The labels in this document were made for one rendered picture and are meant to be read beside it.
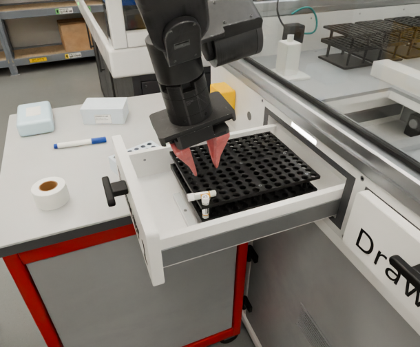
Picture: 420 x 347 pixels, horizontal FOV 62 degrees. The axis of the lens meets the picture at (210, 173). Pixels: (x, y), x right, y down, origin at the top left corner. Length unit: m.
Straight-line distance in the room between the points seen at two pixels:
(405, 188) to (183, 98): 0.32
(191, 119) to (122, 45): 0.92
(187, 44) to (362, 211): 0.37
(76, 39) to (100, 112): 3.19
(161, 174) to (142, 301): 0.41
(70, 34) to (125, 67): 2.93
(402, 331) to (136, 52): 1.13
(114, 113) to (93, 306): 0.54
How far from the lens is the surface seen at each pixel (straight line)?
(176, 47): 0.35
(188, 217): 0.60
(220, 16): 0.40
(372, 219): 0.57
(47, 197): 0.80
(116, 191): 0.58
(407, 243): 0.54
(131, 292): 0.97
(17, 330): 1.63
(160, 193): 0.68
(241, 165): 0.64
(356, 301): 0.73
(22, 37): 4.68
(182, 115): 0.43
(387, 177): 0.56
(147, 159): 0.71
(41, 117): 1.13
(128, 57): 1.34
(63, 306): 0.96
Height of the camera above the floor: 1.25
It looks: 35 degrees down
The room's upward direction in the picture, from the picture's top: straight up
